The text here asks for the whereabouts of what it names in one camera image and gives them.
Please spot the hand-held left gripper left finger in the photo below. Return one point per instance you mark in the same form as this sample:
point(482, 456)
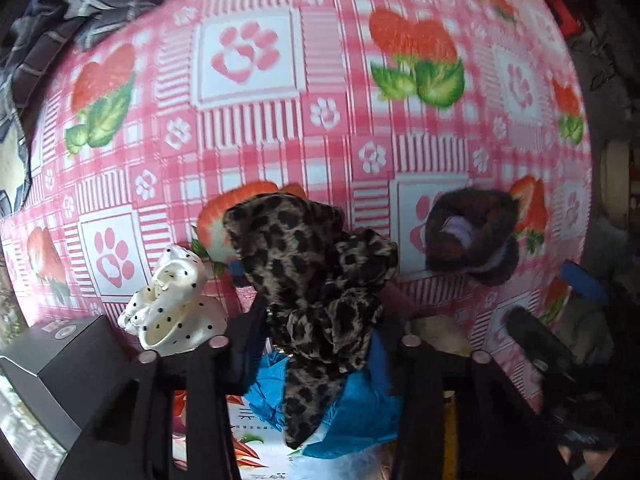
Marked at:
point(247, 367)

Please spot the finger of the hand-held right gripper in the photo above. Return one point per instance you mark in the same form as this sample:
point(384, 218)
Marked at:
point(582, 281)
point(537, 335)

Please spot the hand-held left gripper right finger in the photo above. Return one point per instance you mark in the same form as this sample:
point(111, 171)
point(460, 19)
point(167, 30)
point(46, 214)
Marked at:
point(379, 357)

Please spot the grey cloth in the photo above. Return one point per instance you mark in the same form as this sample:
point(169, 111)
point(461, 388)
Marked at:
point(585, 330)

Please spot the white polka dot scrunchie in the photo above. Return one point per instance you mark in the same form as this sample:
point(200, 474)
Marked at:
point(172, 305)

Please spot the leopard print scrunchie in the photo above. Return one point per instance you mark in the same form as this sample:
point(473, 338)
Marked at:
point(305, 280)

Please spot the dark brown purple scrunchie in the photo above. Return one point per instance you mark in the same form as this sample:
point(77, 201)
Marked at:
point(470, 235)

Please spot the grey cardboard box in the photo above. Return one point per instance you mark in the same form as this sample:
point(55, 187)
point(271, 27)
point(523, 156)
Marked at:
point(60, 385)

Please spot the cream soft cloth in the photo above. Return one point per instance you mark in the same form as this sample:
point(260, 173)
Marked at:
point(442, 337)

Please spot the pink strawberry printed tablecloth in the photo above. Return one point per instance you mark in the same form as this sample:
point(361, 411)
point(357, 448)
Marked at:
point(350, 85)

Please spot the red plastic stool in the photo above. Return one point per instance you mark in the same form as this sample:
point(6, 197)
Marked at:
point(562, 5)

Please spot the plaid denim garment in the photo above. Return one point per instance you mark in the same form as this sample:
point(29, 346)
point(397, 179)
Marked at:
point(50, 20)

